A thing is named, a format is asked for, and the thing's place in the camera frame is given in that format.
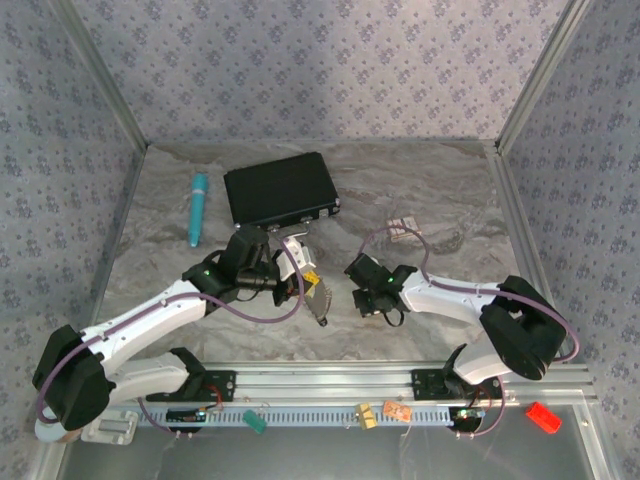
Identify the aluminium frame post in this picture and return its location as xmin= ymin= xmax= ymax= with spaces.
xmin=49 ymin=0 xmax=152 ymax=154
xmin=493 ymin=0 xmax=595 ymax=157

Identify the green key tag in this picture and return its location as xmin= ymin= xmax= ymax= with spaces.
xmin=242 ymin=409 xmax=269 ymax=434

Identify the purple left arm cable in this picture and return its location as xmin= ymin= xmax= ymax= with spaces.
xmin=34 ymin=237 xmax=307 ymax=427

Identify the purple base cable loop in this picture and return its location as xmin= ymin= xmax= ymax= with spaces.
xmin=138 ymin=394 xmax=211 ymax=439
xmin=452 ymin=377 xmax=509 ymax=439

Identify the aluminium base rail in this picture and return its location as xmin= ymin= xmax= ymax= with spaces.
xmin=99 ymin=360 xmax=599 ymax=407

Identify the orange key tag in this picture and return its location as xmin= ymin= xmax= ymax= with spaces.
xmin=382 ymin=399 xmax=414 ymax=423

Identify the white plastic holder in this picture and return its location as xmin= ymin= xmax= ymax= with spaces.
xmin=80 ymin=409 xmax=140 ymax=447

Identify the aluminium table edge rail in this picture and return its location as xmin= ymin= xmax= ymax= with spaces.
xmin=34 ymin=144 xmax=150 ymax=480
xmin=487 ymin=142 xmax=622 ymax=480

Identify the yellow key tag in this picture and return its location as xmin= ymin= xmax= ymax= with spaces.
xmin=354 ymin=401 xmax=379 ymax=432

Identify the slotted grey cable duct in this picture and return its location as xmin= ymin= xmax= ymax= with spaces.
xmin=134 ymin=407 xmax=457 ymax=429

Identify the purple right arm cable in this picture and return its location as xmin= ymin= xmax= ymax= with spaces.
xmin=360 ymin=225 xmax=583 ymax=363

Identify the red plastic block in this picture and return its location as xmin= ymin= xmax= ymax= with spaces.
xmin=524 ymin=401 xmax=564 ymax=435

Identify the black hard case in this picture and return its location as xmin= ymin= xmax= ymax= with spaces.
xmin=223 ymin=152 xmax=343 ymax=241

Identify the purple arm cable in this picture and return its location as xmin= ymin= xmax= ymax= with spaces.
xmin=34 ymin=237 xmax=307 ymax=427
xmin=360 ymin=225 xmax=583 ymax=363

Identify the teal pen tube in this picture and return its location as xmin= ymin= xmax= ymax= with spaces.
xmin=188 ymin=173 xmax=210 ymax=249

